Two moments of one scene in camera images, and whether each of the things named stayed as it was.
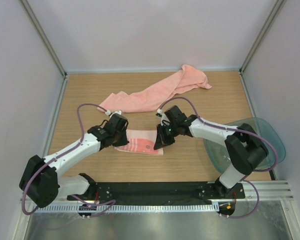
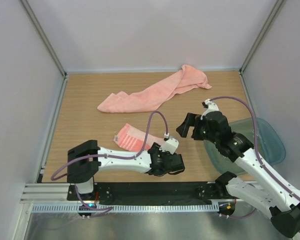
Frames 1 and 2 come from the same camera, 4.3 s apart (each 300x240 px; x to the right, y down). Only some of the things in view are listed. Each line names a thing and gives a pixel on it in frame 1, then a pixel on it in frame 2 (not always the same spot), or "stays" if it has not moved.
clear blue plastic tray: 218,153 stays
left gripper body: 121,138 -> 163,153
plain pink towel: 151,98 stays
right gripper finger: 162,132 -> 190,120
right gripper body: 172,128 -> 202,133
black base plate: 159,191 stays
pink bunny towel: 141,141 stays
